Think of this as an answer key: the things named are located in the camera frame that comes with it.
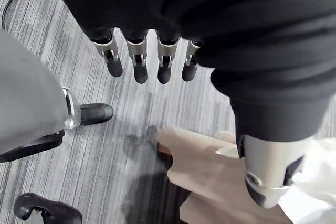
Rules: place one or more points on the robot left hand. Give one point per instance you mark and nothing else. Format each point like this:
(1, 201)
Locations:
(236, 24)

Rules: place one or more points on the robot left dark foot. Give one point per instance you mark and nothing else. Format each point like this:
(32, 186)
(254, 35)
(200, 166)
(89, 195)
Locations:
(95, 113)

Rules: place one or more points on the robot dark foot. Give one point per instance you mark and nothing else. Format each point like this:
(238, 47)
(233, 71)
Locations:
(95, 113)
(57, 209)

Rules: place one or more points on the robot left silver leg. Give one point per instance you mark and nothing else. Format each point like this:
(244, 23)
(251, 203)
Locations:
(29, 98)

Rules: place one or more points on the robot right dark foot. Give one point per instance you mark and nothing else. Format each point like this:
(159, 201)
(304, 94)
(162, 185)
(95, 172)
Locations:
(57, 209)

